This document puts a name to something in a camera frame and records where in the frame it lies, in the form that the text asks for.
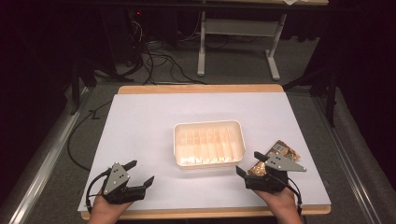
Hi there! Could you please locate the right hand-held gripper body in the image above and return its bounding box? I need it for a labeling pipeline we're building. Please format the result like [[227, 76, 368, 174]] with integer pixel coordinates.
[[245, 154, 307, 194]]

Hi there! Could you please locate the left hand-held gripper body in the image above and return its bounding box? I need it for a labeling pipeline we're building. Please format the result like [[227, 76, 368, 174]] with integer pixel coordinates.
[[101, 161, 147, 205]]

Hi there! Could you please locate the white plastic tray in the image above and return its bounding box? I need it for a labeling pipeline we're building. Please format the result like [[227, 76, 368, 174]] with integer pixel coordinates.
[[173, 119, 247, 171]]

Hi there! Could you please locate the person's right hand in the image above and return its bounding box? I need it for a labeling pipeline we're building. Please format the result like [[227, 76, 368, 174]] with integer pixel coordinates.
[[253, 186, 304, 224]]

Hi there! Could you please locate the person's left hand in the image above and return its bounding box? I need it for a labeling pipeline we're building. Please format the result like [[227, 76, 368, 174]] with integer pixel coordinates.
[[87, 191, 134, 224]]

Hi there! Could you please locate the white table mat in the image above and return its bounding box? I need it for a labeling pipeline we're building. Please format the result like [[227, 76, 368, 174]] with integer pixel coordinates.
[[78, 91, 332, 213]]

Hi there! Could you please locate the black metal stand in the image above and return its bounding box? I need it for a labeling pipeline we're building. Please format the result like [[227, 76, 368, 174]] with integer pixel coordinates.
[[68, 55, 98, 117], [282, 66, 340, 128]]

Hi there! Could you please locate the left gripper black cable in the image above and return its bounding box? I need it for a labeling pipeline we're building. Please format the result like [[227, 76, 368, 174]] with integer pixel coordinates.
[[84, 168, 112, 215]]

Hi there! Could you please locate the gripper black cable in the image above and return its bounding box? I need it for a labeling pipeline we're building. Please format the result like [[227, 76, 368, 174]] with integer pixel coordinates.
[[84, 168, 112, 215], [284, 176, 304, 217]]

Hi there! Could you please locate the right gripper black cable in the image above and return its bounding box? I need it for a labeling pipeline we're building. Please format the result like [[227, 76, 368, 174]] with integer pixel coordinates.
[[284, 176, 304, 217]]

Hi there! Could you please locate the black floor cable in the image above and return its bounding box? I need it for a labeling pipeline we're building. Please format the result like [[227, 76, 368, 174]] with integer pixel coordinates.
[[66, 100, 114, 172]]

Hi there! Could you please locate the aluminium rail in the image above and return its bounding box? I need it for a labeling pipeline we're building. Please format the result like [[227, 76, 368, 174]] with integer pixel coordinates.
[[312, 96, 396, 224], [0, 87, 94, 224]]

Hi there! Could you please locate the tangle of black cables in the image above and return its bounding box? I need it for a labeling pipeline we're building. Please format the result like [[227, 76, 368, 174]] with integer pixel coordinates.
[[92, 18, 208, 86]]

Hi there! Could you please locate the white metal desk frame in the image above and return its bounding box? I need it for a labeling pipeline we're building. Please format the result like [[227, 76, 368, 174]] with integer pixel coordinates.
[[196, 10, 288, 82]]

